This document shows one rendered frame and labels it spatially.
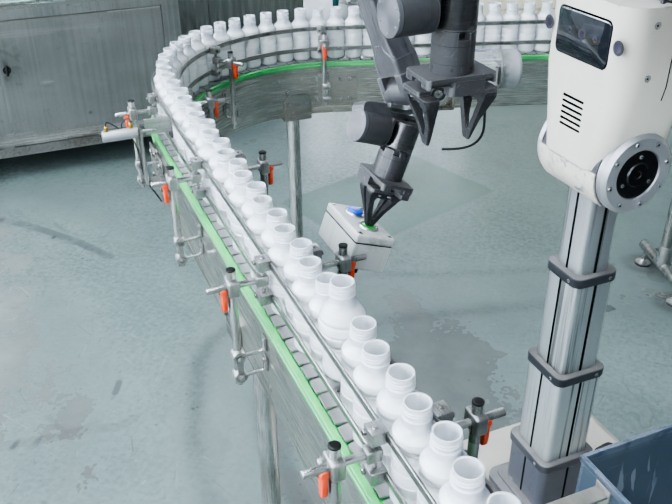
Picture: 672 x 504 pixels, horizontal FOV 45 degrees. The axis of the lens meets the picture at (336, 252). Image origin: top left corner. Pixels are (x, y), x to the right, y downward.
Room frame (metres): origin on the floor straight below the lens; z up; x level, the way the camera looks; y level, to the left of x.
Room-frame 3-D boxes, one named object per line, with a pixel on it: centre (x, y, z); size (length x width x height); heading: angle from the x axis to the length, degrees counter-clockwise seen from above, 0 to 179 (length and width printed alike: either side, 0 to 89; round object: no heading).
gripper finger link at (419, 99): (1.02, -0.13, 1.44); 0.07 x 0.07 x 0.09; 22
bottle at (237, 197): (1.41, 0.18, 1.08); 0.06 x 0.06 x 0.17
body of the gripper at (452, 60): (1.02, -0.15, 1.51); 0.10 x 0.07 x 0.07; 112
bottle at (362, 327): (0.92, -0.04, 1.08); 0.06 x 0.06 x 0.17
